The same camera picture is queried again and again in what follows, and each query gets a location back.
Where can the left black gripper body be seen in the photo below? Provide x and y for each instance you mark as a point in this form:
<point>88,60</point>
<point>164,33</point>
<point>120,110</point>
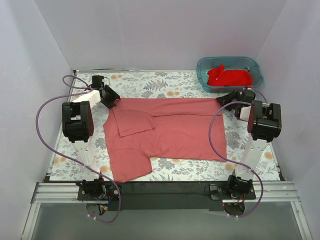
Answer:
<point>110,95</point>

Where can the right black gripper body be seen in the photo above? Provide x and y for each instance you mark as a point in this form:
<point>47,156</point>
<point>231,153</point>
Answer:
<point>229,99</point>

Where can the pink t shirt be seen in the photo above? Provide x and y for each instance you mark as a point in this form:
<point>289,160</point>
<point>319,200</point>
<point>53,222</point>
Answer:
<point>138,129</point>

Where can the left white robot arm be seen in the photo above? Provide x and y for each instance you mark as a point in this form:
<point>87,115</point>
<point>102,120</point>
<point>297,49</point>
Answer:
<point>78,127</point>

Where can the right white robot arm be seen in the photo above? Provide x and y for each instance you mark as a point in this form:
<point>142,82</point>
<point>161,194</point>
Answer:
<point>264,124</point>

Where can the red t shirt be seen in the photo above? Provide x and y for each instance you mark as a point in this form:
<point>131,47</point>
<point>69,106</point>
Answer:
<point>221,77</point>

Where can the teal plastic bin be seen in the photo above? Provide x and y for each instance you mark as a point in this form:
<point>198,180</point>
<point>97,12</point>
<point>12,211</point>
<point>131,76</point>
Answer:
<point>231,63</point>

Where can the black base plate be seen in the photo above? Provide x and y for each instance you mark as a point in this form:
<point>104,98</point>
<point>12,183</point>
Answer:
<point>162,195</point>

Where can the aluminium frame rail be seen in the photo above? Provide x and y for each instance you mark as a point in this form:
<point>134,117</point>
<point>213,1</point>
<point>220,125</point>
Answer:
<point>274,191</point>

